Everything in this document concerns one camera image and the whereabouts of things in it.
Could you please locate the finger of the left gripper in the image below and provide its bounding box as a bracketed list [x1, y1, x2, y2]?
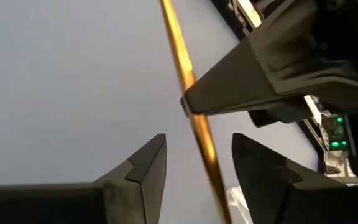
[247, 98, 314, 128]
[180, 37, 284, 118]

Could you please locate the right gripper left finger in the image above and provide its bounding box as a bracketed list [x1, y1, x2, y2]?
[0, 133, 168, 224]

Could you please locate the gold cutlery piece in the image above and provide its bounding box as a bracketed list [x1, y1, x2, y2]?
[158, 0, 233, 224]

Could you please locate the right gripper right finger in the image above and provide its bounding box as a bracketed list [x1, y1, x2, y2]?
[231, 132, 358, 224]

